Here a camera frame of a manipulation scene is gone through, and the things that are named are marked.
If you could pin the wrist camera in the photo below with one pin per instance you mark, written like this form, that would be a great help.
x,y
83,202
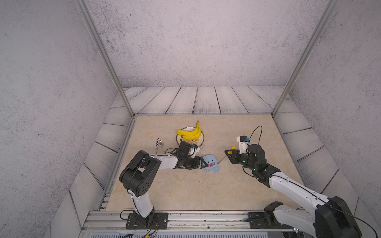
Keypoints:
x,y
194,150
243,142

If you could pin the left aluminium frame post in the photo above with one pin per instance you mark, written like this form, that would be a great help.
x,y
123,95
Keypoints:
x,y
83,10

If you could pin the yellow banana bunch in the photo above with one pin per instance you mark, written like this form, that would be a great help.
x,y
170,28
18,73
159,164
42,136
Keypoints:
x,y
190,135

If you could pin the yellow handled screwdriver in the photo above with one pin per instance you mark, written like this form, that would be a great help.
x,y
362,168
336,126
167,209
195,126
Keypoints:
x,y
230,149

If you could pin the aluminium mounting rail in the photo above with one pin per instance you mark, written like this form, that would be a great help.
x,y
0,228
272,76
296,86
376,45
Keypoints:
x,y
184,223

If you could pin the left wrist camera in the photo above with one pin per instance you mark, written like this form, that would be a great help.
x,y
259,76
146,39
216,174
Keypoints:
x,y
194,150

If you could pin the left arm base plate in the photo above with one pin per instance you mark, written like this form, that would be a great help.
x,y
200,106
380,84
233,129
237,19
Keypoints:
x,y
155,221

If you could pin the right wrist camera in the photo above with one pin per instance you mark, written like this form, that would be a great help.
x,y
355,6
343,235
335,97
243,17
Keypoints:
x,y
243,142

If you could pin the right aluminium frame post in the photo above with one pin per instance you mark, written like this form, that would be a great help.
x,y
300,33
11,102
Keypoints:
x,y
316,34

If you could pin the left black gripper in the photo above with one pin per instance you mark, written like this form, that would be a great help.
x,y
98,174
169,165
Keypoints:
x,y
197,164

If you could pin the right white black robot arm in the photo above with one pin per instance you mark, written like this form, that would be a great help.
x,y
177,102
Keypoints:
x,y
321,217

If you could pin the light blue battery cover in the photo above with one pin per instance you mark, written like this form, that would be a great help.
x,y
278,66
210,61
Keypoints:
x,y
216,169

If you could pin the aluminium frame post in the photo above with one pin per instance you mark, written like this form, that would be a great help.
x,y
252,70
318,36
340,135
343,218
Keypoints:
x,y
316,34
83,10

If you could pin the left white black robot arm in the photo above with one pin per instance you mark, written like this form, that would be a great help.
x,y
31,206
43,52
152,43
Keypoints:
x,y
138,176

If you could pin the zebra handled fork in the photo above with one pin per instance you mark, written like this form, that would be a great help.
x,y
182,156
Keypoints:
x,y
157,146

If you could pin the round patterned plate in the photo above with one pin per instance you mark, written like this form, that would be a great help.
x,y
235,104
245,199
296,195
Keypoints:
x,y
198,141

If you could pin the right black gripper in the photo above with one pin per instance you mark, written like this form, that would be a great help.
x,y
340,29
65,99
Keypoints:
x,y
232,156

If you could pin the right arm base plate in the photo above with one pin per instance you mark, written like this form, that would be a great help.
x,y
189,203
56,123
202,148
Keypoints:
x,y
266,219

